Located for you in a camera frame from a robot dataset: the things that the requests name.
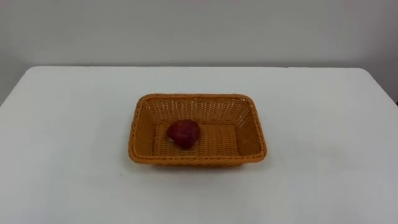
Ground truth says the red strawberry soft toy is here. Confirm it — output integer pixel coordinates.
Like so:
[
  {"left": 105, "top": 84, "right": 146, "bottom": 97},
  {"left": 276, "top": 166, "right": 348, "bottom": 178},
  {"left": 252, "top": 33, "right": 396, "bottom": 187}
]
[{"left": 166, "top": 119, "right": 201, "bottom": 151}]

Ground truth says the orange woven basket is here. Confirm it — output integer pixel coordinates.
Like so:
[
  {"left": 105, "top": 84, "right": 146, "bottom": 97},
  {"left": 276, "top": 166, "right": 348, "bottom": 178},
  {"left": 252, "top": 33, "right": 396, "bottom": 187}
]
[{"left": 127, "top": 93, "right": 268, "bottom": 166}]

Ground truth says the white table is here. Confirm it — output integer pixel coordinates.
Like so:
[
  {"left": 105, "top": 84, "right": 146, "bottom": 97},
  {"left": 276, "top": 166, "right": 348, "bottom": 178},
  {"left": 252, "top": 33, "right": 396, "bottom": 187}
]
[{"left": 0, "top": 65, "right": 398, "bottom": 224}]

